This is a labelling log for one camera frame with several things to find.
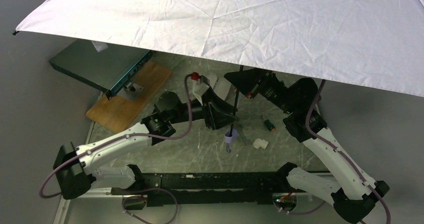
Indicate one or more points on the dark network switch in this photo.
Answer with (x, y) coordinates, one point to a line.
(108, 71)

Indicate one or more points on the purple umbrella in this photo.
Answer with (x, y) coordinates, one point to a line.
(377, 44)

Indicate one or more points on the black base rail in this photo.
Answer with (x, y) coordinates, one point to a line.
(262, 188)

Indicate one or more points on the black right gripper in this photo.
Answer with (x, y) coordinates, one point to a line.
(253, 84)

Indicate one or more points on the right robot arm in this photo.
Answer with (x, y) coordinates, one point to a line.
(353, 193)

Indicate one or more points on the white pipe elbow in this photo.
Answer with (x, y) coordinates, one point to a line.
(260, 143)

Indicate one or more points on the metal switch stand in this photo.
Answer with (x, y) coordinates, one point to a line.
(132, 89)

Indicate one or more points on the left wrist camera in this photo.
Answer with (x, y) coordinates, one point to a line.
(200, 86)

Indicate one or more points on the green handled screwdriver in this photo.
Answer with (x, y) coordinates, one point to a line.
(268, 124)

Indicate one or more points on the wooden board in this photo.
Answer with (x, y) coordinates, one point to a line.
(117, 114)

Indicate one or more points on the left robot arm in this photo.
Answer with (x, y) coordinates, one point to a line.
(79, 169)

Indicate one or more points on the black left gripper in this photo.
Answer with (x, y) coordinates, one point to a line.
(212, 113)

